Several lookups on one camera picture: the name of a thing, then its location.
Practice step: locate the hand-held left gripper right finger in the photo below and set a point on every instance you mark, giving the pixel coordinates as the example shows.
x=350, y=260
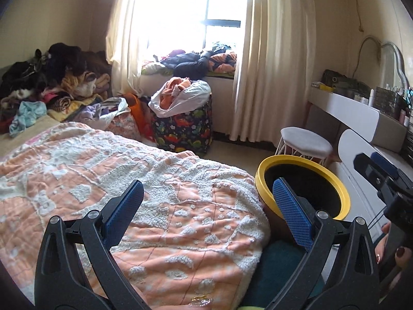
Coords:
x=292, y=213

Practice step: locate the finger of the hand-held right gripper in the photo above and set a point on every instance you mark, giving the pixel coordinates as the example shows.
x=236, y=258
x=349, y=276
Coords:
x=385, y=166
x=364, y=164

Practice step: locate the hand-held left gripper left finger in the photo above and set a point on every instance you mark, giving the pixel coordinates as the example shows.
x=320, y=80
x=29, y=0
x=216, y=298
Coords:
x=124, y=213

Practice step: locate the yellow round bin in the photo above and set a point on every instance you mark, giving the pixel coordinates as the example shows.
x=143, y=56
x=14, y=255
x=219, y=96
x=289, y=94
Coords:
x=290, y=161

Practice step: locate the person's right hand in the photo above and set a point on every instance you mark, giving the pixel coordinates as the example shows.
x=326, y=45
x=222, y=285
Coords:
x=380, y=253

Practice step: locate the white drawer cabinet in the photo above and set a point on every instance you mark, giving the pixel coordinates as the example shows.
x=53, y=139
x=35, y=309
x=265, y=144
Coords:
x=351, y=155

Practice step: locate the orange white patterned blanket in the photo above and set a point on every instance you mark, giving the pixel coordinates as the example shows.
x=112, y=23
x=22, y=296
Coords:
x=96, y=174

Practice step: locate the white vanity desk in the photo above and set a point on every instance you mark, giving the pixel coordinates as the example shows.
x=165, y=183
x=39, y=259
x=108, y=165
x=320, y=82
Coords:
x=351, y=116

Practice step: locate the dark teal pants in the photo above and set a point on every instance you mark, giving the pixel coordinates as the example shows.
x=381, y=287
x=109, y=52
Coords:
x=280, y=271

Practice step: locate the white round stool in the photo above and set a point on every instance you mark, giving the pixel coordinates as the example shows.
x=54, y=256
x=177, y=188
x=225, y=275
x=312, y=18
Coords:
x=306, y=140

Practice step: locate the clear cosmetics organizer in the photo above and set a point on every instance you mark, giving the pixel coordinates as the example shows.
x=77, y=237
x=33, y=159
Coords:
x=388, y=101

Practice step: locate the dark handbag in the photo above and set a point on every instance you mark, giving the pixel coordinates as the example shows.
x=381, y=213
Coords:
x=342, y=82

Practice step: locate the pink floral fabric bag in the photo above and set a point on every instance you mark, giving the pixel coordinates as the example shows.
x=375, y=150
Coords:
x=124, y=127

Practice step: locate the dinosaur print fabric basket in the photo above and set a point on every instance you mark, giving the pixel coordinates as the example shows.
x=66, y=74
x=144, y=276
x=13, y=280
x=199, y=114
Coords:
x=184, y=132

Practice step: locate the wavy framed vanity mirror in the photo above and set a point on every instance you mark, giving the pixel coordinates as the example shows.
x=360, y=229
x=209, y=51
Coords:
x=392, y=64

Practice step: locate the white and purple cloth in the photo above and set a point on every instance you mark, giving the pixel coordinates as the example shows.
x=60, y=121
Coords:
x=103, y=113

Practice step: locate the orange plastic bag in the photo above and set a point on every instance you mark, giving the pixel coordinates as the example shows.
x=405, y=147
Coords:
x=138, y=111

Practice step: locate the white bag with orange clothes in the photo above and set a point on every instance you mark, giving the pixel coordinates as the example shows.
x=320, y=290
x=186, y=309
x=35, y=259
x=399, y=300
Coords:
x=190, y=98

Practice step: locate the light blue cloth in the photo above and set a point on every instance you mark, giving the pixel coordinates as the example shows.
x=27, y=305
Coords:
x=27, y=116

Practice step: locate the cream curtain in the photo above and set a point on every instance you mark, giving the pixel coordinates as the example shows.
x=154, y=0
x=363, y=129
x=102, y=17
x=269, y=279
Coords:
x=125, y=32
x=274, y=58

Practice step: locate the pile of dark clothes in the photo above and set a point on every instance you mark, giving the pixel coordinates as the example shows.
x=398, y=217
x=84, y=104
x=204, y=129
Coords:
x=61, y=67

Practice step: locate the clothes heap on windowsill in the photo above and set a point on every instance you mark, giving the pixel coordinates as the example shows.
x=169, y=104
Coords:
x=193, y=63

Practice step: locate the black framed window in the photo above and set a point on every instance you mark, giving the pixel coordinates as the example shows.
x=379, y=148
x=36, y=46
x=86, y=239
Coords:
x=222, y=22

